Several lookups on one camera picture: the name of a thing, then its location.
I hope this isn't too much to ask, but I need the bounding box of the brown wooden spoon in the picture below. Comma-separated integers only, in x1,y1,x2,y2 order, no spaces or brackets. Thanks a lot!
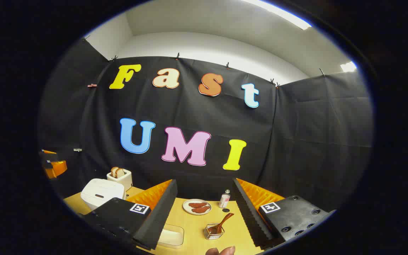
208,212,234,236

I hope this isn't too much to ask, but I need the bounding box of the white toaster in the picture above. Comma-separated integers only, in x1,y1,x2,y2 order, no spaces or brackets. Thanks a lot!
107,169,133,191

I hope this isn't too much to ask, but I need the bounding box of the white rice cooker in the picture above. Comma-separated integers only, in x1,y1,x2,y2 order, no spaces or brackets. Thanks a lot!
80,178,126,211

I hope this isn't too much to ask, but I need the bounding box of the small pink label bottle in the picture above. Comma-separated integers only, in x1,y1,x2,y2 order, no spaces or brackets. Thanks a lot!
219,189,231,208

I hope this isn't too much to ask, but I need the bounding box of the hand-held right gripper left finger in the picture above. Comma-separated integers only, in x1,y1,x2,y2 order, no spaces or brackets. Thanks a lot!
84,179,178,250

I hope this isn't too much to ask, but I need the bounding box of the wire chopstick holder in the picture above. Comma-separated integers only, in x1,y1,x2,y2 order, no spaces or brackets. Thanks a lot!
204,223,225,240

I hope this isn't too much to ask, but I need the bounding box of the black backdrop cloth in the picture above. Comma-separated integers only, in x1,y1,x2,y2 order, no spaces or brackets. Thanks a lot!
39,37,374,213

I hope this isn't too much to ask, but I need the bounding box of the white round plate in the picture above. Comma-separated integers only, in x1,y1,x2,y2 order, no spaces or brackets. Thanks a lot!
183,199,212,215

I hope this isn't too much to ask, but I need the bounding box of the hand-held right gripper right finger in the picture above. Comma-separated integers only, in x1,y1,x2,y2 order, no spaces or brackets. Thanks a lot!
232,178,335,248

